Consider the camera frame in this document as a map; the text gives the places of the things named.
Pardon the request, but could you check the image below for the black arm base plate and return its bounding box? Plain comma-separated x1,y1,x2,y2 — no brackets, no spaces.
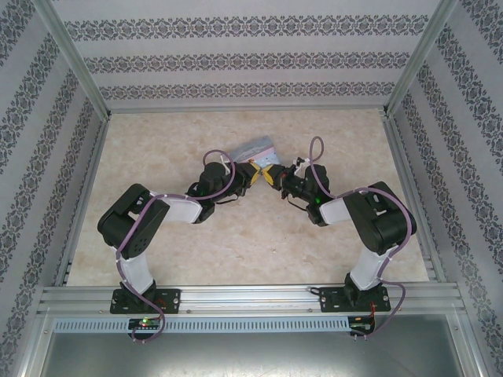
111,287,182,316
319,285,392,314

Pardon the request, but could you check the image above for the thin black cable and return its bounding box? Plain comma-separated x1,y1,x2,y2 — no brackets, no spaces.
283,195,312,212

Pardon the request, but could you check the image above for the aluminium mounting rail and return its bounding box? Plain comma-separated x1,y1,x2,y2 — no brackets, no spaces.
37,283,469,316

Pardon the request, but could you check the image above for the aluminium frame corner post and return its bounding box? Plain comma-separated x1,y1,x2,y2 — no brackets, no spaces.
32,0,112,119
381,0,460,118

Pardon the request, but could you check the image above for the small green circuit board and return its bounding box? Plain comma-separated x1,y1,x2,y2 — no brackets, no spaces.
128,317,162,331
349,313,375,335

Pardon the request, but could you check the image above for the blue cartoon print mat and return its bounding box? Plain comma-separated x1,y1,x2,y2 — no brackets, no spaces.
229,135,283,166

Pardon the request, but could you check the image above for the aluminium side rail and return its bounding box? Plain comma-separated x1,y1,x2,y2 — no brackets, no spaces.
381,112,446,284
53,113,112,288

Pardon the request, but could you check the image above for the slotted grey cable duct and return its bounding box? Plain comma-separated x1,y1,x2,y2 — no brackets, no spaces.
52,316,351,334

